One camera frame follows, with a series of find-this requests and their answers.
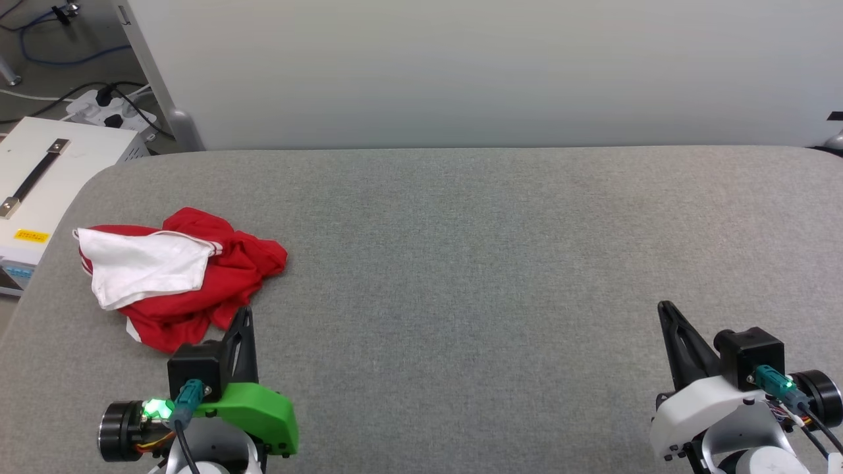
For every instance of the grey metal leg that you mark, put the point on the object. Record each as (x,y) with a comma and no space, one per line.
(8,72)

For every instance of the white partition panel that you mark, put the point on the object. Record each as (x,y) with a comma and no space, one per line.
(461,66)

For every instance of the white equipment box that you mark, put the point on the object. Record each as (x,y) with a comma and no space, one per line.
(72,171)

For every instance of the red and white jersey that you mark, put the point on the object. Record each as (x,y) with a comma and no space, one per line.
(230,276)

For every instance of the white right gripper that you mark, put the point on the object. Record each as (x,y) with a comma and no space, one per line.
(698,408)

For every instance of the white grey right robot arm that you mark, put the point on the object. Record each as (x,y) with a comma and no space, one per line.
(757,461)

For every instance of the small black metal clamp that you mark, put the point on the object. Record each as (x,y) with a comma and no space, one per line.
(66,12)

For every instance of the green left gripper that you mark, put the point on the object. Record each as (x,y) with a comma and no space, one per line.
(263,411)

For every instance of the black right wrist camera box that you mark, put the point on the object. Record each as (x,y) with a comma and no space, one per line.
(751,349)

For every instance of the white power strip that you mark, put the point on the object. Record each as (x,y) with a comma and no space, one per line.
(85,106)

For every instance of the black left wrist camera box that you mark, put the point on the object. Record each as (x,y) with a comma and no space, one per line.
(194,362)

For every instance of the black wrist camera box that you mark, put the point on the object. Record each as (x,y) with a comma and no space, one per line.
(751,349)
(194,362)

